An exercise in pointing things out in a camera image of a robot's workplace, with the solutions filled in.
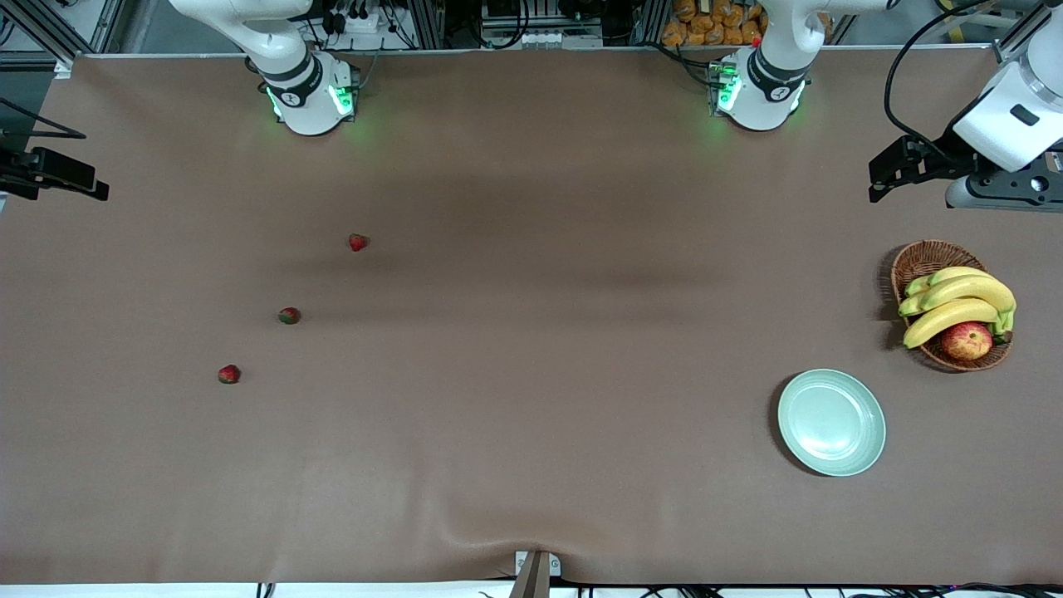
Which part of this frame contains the pale green plate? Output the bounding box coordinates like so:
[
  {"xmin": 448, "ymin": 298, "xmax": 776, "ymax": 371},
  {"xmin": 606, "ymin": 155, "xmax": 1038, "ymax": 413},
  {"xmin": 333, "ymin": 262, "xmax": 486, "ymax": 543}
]
[{"xmin": 777, "ymin": 369, "xmax": 887, "ymax": 478}]

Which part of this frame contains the brown wicker basket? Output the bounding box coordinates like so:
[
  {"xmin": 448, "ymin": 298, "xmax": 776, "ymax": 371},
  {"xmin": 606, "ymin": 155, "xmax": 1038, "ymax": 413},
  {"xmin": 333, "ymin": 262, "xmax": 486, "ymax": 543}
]
[{"xmin": 890, "ymin": 239, "xmax": 1014, "ymax": 372}]

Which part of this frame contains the yellow banana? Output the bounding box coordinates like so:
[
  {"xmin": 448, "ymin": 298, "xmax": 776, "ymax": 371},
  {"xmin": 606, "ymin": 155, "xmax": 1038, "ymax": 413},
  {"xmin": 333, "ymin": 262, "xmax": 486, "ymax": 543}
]
[
  {"xmin": 904, "ymin": 266, "xmax": 993, "ymax": 298},
  {"xmin": 899, "ymin": 275, "xmax": 1017, "ymax": 337},
  {"xmin": 903, "ymin": 297, "xmax": 1003, "ymax": 350}
]

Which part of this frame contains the red apple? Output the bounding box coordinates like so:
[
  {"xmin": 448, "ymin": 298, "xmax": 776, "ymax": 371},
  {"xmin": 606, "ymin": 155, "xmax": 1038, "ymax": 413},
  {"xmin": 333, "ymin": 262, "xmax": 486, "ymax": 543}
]
[{"xmin": 941, "ymin": 321, "xmax": 994, "ymax": 361}]

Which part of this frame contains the bag of orange bread rolls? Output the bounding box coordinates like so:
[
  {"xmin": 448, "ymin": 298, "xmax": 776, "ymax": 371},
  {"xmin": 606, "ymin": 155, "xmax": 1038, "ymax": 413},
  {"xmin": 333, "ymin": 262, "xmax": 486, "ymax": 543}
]
[{"xmin": 662, "ymin": 0, "xmax": 769, "ymax": 47}]

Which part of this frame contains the white power strip with plugs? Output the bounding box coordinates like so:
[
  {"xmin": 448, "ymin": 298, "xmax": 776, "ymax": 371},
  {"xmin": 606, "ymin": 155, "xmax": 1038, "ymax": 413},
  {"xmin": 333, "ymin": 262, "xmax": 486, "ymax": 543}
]
[{"xmin": 320, "ymin": 0, "xmax": 383, "ymax": 34}]

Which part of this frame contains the brown table mat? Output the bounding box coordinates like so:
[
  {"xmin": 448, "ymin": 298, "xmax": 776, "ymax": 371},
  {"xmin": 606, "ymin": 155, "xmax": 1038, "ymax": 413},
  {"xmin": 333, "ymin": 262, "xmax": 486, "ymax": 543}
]
[{"xmin": 0, "ymin": 48, "xmax": 1063, "ymax": 586}]

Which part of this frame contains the metal pole clamp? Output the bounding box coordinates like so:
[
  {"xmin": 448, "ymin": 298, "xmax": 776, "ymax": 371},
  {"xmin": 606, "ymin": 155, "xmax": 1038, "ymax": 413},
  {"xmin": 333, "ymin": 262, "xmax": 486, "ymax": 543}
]
[{"xmin": 508, "ymin": 550, "xmax": 562, "ymax": 598}]

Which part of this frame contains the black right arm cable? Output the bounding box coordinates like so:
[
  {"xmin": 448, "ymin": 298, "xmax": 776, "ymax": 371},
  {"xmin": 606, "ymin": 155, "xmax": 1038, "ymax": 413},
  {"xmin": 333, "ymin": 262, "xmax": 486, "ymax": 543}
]
[{"xmin": 0, "ymin": 98, "xmax": 87, "ymax": 140}]

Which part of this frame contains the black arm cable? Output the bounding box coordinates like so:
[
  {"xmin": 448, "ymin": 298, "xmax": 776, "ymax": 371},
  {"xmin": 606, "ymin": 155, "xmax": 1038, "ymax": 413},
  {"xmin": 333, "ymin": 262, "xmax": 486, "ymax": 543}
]
[
  {"xmin": 884, "ymin": 0, "xmax": 997, "ymax": 163},
  {"xmin": 0, "ymin": 98, "xmax": 87, "ymax": 140}
]

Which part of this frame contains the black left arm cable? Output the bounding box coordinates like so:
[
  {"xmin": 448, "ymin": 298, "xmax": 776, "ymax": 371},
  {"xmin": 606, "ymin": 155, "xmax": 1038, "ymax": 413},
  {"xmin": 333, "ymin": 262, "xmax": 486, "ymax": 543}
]
[{"xmin": 884, "ymin": 0, "xmax": 997, "ymax": 163}]

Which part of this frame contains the aluminium frame strut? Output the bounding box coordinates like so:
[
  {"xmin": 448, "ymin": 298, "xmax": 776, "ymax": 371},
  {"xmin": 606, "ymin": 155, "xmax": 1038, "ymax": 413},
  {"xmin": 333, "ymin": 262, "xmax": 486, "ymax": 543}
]
[
  {"xmin": 0, "ymin": 0, "xmax": 125, "ymax": 80},
  {"xmin": 992, "ymin": 8, "xmax": 1049, "ymax": 64}
]

